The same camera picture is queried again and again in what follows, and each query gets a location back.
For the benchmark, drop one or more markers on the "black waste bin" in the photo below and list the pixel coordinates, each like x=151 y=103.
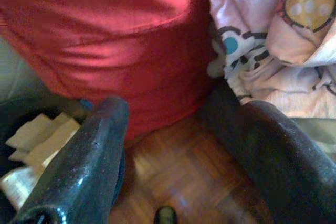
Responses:
x=26 y=107

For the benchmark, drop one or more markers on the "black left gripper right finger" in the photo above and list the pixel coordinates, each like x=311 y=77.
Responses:
x=288 y=169

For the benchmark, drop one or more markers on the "pink cartoon print blanket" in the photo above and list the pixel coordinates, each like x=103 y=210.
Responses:
x=288 y=77

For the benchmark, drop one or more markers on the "white folded paper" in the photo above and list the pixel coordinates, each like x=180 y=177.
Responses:
x=44 y=137
x=15 y=184

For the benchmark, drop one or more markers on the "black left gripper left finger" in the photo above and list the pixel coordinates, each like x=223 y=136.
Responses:
x=84 y=169

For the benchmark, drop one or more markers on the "red fabric sofa cushion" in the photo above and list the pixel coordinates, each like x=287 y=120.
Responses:
x=105 y=37

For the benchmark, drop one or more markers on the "black robot left foot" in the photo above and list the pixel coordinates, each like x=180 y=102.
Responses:
x=165 y=216

